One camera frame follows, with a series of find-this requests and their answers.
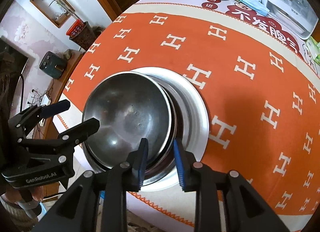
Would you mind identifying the large steel bowl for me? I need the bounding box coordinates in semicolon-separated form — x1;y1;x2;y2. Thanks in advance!
85;72;194;180

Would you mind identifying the small steel bowl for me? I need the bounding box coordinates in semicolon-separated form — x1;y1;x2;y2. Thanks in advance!
82;71;172;168

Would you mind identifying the red basket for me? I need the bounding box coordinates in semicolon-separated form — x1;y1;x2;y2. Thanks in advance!
66;19;84;38

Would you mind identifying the blue face mask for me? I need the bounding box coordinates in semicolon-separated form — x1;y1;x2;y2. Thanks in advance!
239;0;270;16

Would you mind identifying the green tissue pack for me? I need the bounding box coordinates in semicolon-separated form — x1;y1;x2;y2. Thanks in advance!
306;36;320;65

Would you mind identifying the white storage box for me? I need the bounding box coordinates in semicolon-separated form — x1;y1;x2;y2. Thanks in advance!
262;0;318;40

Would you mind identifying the large white plate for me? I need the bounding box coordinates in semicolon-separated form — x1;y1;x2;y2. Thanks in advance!
132;67;209;191

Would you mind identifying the orange H pattern tablecloth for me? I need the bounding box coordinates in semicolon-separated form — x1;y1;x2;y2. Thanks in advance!
54;0;319;231

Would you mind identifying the pink steel bowl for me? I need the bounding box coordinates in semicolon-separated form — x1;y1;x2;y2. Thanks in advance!
146;77;187;176

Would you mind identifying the person left hand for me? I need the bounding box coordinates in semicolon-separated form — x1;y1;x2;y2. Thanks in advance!
1;185;44;216

